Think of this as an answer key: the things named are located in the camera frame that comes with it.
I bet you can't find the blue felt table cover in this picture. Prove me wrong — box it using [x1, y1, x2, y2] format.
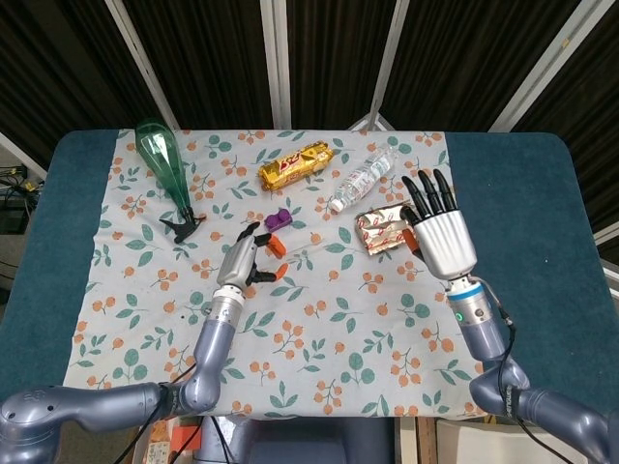
[0, 129, 611, 417]

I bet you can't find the black equipment with cables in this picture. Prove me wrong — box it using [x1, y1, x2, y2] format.
[0, 163, 41, 236]

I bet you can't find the clear plastic water bottle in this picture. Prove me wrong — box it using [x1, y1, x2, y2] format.
[330, 144, 399, 213]

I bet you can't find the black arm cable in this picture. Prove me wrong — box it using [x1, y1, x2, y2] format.
[118, 308, 217, 464]
[483, 282, 572, 464]

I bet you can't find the clear glass test tube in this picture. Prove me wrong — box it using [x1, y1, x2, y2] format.
[251, 244, 345, 272]

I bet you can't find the gold biscuit packet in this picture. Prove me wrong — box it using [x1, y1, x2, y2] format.
[256, 139, 336, 193]

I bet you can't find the crumpled gold red packet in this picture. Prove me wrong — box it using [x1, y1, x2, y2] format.
[355, 201, 418, 256]

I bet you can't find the purple toy brick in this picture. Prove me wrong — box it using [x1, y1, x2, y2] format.
[263, 208, 293, 234]

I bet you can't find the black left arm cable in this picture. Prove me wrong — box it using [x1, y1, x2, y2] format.
[118, 308, 217, 464]

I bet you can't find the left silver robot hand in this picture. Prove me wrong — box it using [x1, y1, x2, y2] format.
[215, 221, 290, 291]

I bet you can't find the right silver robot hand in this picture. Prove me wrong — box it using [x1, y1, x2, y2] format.
[399, 168, 478, 280]

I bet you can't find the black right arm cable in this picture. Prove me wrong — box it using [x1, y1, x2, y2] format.
[483, 282, 572, 464]

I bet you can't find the white screen frame post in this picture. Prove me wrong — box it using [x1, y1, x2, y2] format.
[347, 0, 413, 132]
[487, 0, 602, 132]
[103, 0, 181, 131]
[259, 0, 294, 131]

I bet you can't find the brown cardboard box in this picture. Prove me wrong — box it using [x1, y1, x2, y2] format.
[139, 419, 207, 464]

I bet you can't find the grey-blue robot torso base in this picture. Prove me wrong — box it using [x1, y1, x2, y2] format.
[195, 415, 398, 464]

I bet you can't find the white flat box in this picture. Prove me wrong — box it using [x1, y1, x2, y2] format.
[434, 418, 538, 464]

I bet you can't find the green spray bottle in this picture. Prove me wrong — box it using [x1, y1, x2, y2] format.
[134, 119, 208, 245]

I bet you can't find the floral white tablecloth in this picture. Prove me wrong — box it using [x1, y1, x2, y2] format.
[56, 128, 488, 420]

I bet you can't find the white frame rail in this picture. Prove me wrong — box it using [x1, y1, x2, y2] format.
[593, 225, 619, 273]
[0, 130, 50, 178]

